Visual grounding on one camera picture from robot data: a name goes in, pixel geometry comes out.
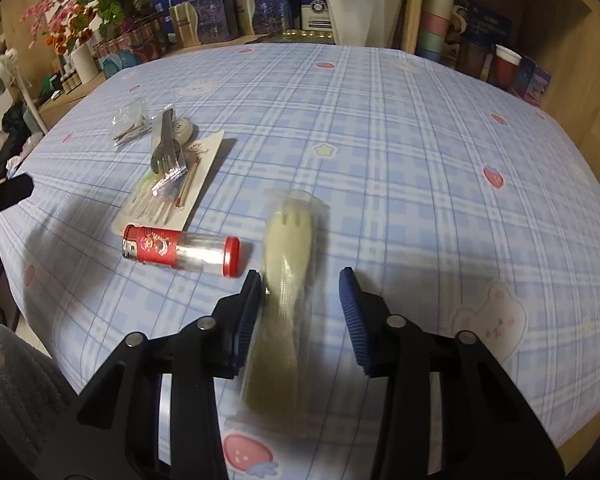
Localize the stack of pastel cups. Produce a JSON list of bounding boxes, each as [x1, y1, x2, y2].
[[414, 0, 457, 62]]

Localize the dark brown cup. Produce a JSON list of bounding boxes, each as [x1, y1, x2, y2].
[[455, 40, 494, 79]]

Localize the blue gold gift box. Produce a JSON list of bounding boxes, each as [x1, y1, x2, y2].
[[169, 0, 233, 46], [230, 0, 293, 36]]

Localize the pink plaid basket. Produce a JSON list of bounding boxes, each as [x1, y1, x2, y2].
[[92, 22, 168, 70]]

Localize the purple printed box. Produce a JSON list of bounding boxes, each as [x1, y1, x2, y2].
[[517, 57, 554, 107]]

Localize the blue white carton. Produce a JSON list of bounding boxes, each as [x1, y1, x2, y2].
[[297, 0, 337, 32]]

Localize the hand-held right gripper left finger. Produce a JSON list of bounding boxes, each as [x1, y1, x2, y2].
[[77, 269, 263, 480]]

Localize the small white round piece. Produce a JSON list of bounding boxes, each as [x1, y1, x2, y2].
[[172, 116, 199, 144]]

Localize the flat blue box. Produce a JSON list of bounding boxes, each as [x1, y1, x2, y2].
[[150, 0, 201, 16]]

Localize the red cup white rim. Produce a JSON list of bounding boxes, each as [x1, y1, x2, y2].
[[490, 44, 524, 92]]

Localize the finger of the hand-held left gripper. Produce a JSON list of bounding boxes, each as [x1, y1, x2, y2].
[[0, 172, 35, 221]]

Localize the pile of clothes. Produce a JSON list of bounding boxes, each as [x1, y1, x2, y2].
[[0, 102, 37, 281]]

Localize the large wooden shelf unit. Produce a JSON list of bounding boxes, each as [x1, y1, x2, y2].
[[400, 0, 600, 471]]

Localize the narrow wooden shelf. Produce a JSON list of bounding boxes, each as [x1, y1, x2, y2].
[[0, 0, 58, 91]]

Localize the pale plastic spork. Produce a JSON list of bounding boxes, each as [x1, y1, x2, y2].
[[240, 189, 329, 412]]

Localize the blue printed box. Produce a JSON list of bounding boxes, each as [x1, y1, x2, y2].
[[452, 0, 514, 56]]

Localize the row of small bottles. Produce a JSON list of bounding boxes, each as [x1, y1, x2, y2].
[[55, 71, 82, 94]]

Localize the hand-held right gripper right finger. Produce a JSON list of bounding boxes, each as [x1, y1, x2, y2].
[[339, 266, 566, 480]]

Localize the red rose plant white pot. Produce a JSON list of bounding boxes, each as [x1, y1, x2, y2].
[[300, 0, 412, 49]]

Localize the orange flowers in white vase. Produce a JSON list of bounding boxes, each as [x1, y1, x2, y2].
[[47, 12, 102, 85]]

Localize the grey fuzzy cloth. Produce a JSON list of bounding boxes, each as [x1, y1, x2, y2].
[[0, 320, 83, 467]]

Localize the red capped toothpick tube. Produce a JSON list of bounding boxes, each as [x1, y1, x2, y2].
[[121, 225, 241, 279]]

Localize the white card with cutlery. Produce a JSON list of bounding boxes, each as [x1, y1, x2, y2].
[[114, 130, 226, 237]]

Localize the clear bag of screws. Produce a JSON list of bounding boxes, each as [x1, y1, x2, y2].
[[111, 99, 151, 147]]

